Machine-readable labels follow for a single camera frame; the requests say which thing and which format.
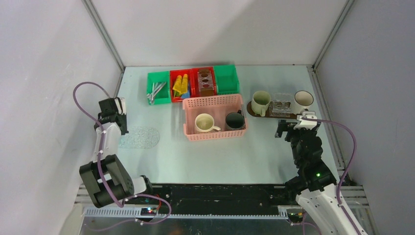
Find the green bin far right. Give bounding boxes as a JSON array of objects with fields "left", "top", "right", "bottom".
[{"left": 213, "top": 65, "right": 240, "bottom": 95}]

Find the light green mug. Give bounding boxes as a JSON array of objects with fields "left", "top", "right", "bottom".
[{"left": 251, "top": 91, "right": 271, "bottom": 117}]

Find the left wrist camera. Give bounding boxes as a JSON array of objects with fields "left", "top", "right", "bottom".
[{"left": 114, "top": 97, "right": 126, "bottom": 115}]

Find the cream mug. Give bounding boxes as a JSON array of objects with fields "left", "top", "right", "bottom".
[{"left": 194, "top": 113, "right": 222, "bottom": 134}]

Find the red bin with toothpaste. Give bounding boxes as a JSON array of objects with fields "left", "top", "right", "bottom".
[{"left": 170, "top": 69, "right": 192, "bottom": 102}]

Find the pink perforated basket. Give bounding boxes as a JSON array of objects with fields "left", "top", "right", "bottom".
[{"left": 183, "top": 94, "right": 248, "bottom": 141}]

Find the black mug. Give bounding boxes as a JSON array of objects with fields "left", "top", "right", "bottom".
[{"left": 225, "top": 110, "right": 245, "bottom": 131}]

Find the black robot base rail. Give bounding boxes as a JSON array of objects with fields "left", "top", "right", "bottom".
[{"left": 153, "top": 184, "right": 298, "bottom": 216}]

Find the green bin with toothbrushes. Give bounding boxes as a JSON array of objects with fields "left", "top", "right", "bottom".
[{"left": 147, "top": 71, "right": 171, "bottom": 105}]

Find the red bin with holder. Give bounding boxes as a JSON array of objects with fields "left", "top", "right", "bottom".
[{"left": 191, "top": 67, "right": 217, "bottom": 97}]

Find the brown wooden oval tray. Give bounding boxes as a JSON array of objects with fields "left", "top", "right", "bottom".
[{"left": 247, "top": 101, "right": 297, "bottom": 120}]

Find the clear textured oval tray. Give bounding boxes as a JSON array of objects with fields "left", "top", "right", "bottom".
[{"left": 119, "top": 126, "right": 160, "bottom": 149}]

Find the clear textured toothbrush holder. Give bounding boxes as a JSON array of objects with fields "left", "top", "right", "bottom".
[{"left": 270, "top": 93, "right": 293, "bottom": 118}]

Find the white mug dark rim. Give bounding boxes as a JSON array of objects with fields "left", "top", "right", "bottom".
[{"left": 292, "top": 91, "right": 314, "bottom": 115}]

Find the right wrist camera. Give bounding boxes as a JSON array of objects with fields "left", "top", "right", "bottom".
[{"left": 294, "top": 111, "right": 318, "bottom": 130}]

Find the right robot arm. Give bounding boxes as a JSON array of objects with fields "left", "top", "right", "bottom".
[{"left": 275, "top": 120, "right": 367, "bottom": 235}]

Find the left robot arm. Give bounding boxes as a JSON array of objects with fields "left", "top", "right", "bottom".
[{"left": 79, "top": 97, "right": 155, "bottom": 208}]

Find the white toothbrush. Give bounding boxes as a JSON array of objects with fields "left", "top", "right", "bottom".
[{"left": 146, "top": 82, "right": 167, "bottom": 105}]

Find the brown wooden toothbrush holder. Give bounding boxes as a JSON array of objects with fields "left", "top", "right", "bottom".
[{"left": 197, "top": 68, "right": 215, "bottom": 97}]

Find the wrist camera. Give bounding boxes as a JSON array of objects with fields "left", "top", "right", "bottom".
[
  {"left": 114, "top": 97, "right": 126, "bottom": 115},
  {"left": 294, "top": 111, "right": 318, "bottom": 130}
]

